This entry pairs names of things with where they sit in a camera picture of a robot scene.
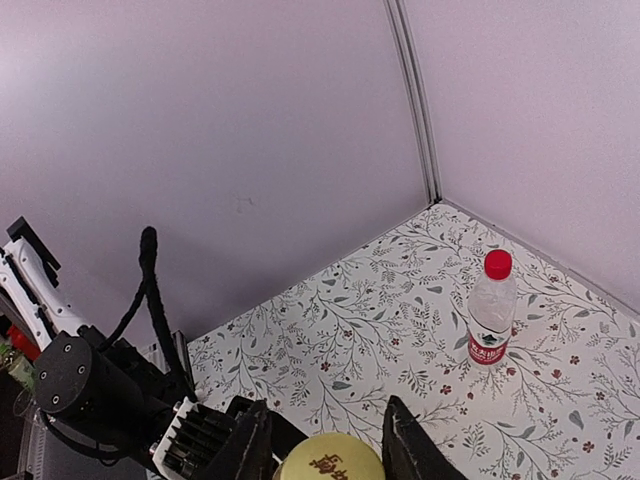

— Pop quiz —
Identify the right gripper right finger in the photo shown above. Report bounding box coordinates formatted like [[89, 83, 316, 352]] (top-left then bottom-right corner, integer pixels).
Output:
[[382, 395, 466, 480]]

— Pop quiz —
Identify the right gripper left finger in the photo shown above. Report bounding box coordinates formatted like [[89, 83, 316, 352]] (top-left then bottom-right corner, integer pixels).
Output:
[[197, 400, 273, 480]]

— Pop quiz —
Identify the yellow bottle cap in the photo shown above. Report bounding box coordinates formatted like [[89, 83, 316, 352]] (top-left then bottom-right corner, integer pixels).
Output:
[[273, 432, 386, 480]]

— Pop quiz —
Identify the red cap water bottle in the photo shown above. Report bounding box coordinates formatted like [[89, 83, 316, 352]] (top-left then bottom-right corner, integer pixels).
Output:
[[467, 263, 517, 366]]

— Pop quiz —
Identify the red bottle cap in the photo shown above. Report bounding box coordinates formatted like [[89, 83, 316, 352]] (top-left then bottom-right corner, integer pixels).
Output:
[[484, 249, 513, 281]]

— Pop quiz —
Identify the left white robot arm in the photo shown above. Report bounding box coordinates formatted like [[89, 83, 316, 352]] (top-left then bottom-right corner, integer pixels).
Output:
[[1, 218, 196, 471]]

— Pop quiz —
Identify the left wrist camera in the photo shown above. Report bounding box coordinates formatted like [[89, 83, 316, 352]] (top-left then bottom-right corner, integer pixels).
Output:
[[149, 396, 308, 479]]

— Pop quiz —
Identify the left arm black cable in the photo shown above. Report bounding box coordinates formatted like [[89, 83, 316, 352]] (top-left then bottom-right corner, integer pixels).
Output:
[[99, 226, 199, 404]]

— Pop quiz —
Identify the left aluminium frame post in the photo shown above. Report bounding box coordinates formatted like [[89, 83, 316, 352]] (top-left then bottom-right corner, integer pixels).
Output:
[[383, 0, 443, 205]]

